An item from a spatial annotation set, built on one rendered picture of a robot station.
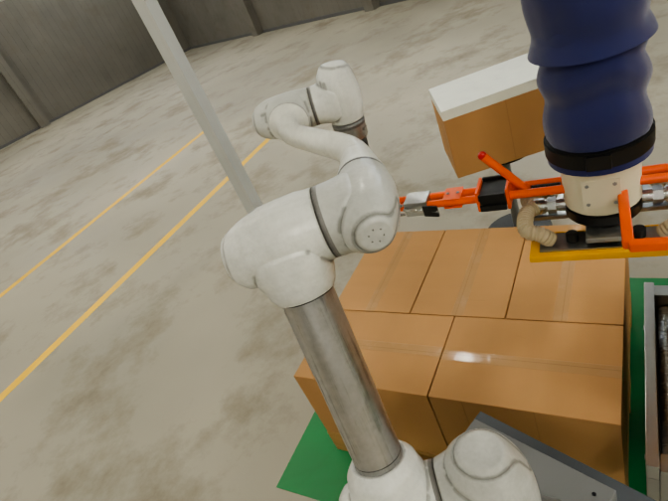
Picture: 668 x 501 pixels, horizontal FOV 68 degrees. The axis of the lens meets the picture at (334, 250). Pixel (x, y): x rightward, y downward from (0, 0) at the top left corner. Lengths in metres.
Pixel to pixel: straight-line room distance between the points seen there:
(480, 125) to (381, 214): 2.01
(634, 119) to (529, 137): 1.67
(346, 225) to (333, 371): 0.28
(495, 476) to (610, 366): 0.93
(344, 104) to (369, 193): 0.55
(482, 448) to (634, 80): 0.78
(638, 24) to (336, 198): 0.66
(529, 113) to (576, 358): 1.38
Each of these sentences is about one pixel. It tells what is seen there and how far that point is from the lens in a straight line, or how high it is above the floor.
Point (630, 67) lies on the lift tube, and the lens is 1.16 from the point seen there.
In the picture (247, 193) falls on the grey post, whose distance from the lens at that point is 4.56.
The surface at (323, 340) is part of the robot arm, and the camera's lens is 0.88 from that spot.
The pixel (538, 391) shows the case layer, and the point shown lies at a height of 0.54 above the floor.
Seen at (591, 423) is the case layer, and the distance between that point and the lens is 1.75.
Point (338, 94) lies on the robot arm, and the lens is 1.30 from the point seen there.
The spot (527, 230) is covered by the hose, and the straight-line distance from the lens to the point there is 1.32.
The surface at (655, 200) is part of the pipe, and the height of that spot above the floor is 1.20.
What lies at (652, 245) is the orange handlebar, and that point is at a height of 1.27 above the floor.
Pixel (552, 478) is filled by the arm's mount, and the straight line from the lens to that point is 1.31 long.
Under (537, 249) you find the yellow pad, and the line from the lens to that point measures 1.35.
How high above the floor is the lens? 1.98
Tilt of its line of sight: 32 degrees down
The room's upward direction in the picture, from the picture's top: 24 degrees counter-clockwise
